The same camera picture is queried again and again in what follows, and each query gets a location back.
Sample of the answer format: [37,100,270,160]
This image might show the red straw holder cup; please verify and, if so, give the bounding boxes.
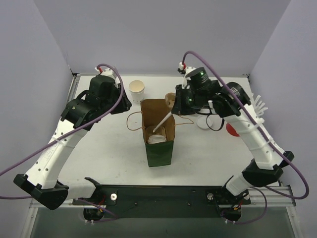
[226,123,239,137]

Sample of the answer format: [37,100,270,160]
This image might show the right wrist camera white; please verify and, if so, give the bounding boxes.
[176,62,198,89]

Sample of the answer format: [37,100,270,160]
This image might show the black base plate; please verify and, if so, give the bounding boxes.
[88,185,251,218]

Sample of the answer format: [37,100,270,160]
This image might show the white wrapped straws bundle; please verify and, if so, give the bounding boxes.
[251,94,268,118]

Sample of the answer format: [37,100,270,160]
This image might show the single white straw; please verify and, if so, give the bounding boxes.
[153,112,172,133]

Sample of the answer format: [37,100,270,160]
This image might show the brown green paper bag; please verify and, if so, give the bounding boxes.
[139,99,178,167]

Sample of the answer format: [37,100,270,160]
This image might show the white plastic lid stack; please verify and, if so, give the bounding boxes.
[196,116,213,130]

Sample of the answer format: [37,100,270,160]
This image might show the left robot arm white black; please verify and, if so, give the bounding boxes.
[13,74,132,210]

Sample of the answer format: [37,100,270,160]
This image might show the white plastic cup lid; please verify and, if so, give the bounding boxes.
[147,133,166,145]

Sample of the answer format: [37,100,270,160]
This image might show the white paper coffee cup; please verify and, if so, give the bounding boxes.
[147,133,166,145]

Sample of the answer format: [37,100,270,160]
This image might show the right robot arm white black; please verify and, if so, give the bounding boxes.
[172,65,294,196]

